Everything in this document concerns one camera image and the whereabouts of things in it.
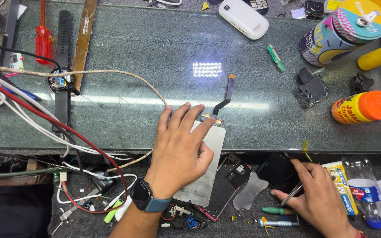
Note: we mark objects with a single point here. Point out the person's right hand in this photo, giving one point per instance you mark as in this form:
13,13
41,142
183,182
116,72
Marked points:
319,201

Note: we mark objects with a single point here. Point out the person's left hand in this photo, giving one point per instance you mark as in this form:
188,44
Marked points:
174,158

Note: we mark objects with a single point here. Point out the silver metal tweezers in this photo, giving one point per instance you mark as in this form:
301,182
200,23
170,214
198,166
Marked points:
291,195

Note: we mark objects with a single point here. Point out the silver phone display with flex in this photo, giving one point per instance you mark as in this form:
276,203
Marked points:
207,172

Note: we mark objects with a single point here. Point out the yellow glue tube box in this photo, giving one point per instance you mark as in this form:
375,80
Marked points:
342,188

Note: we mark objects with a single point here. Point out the clear plastic bottle blue label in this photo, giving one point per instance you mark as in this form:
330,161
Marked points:
362,191

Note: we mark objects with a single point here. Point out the silver small screwdriver yellow tie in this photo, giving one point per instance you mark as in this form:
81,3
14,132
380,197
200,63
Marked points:
276,223

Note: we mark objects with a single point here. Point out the black phone screen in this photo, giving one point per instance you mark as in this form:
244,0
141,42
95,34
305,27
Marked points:
276,172

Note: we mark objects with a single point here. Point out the small blue plastic part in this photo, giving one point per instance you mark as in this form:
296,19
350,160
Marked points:
191,222

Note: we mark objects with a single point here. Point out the grey flat opening pick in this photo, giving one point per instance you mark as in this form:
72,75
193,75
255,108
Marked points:
250,191

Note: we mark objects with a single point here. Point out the black plug adapter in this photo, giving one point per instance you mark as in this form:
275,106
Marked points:
103,183

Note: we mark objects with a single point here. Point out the yellow bottle orange cap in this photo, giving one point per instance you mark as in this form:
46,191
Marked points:
359,107

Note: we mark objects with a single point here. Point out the small black plastic part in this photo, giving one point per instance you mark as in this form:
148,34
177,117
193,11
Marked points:
361,83

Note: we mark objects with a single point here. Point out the small green circuit board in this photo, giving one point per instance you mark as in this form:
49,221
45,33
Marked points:
275,58

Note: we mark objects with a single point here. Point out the brown wooden strip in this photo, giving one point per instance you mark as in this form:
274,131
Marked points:
83,46

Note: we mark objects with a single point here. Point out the small yellow plastic piece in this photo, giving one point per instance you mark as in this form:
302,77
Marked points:
205,6

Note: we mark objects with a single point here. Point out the white mobile phone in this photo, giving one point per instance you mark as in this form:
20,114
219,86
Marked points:
243,18

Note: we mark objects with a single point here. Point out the blue pen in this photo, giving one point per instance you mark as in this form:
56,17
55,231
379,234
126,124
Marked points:
23,93

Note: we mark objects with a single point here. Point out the colourful cylindrical tin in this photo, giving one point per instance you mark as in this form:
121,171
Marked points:
339,33

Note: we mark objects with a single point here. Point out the person's dark clothing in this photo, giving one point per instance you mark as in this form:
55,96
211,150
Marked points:
12,211

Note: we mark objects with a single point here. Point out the dark keypad phone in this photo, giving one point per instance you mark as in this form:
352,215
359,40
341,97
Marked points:
260,5

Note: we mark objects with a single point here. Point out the black phone frame red edge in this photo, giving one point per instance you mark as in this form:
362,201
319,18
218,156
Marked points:
228,185

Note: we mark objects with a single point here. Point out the black plastic camera housing part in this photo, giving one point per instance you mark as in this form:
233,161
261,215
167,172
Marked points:
311,87

